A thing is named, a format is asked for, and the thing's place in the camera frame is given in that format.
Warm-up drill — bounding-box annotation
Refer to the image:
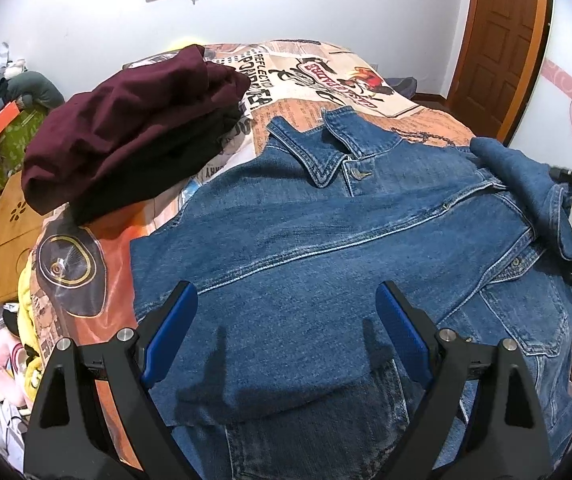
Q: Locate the blue denim jacket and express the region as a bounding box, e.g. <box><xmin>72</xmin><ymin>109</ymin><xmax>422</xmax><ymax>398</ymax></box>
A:
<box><xmin>128</xmin><ymin>105</ymin><xmax>572</xmax><ymax>480</ymax></box>

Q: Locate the black folded cloth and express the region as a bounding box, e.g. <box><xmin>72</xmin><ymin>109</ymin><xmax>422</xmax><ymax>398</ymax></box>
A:
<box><xmin>68</xmin><ymin>105</ymin><xmax>247</xmax><ymax>226</ymax></box>

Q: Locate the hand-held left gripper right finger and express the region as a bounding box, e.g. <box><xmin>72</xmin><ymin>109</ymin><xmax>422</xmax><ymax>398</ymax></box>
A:
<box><xmin>374</xmin><ymin>280</ymin><xmax>554</xmax><ymax>480</ymax></box>

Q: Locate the maroon folded cloth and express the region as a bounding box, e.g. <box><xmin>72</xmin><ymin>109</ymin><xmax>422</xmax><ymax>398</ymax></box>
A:
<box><xmin>20</xmin><ymin>44</ymin><xmax>251</xmax><ymax>215</ymax></box>

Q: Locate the yellow cloth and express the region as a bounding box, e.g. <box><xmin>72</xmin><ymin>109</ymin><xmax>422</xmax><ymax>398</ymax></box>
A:
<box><xmin>16</xmin><ymin>250</ymin><xmax>53</xmax><ymax>391</ymax></box>

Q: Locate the grey bag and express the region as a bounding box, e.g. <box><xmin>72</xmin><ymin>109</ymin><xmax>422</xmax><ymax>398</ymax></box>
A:
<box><xmin>386</xmin><ymin>76</ymin><xmax>419</xmax><ymax>101</ymax></box>

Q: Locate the printed bed blanket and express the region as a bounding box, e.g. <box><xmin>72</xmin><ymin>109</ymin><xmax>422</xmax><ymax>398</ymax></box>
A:
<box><xmin>16</xmin><ymin>37</ymin><xmax>476</xmax><ymax>461</ymax></box>

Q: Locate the pink plush toy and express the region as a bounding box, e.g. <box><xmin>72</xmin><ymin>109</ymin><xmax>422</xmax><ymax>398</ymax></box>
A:
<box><xmin>0</xmin><ymin>332</ymin><xmax>29</xmax><ymax>406</ymax></box>

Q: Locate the brown wooden door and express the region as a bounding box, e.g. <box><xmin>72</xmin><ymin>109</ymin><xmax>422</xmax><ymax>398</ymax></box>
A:
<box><xmin>448</xmin><ymin>0</ymin><xmax>554</xmax><ymax>146</ymax></box>

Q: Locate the wooden lap board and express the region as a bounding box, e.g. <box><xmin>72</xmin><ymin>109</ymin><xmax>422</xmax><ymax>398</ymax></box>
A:
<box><xmin>0</xmin><ymin>172</ymin><xmax>54</xmax><ymax>313</ymax></box>

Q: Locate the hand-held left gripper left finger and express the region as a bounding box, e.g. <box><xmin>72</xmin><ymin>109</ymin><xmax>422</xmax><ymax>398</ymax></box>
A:
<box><xmin>22</xmin><ymin>280</ymin><xmax>201</xmax><ymax>480</ymax></box>

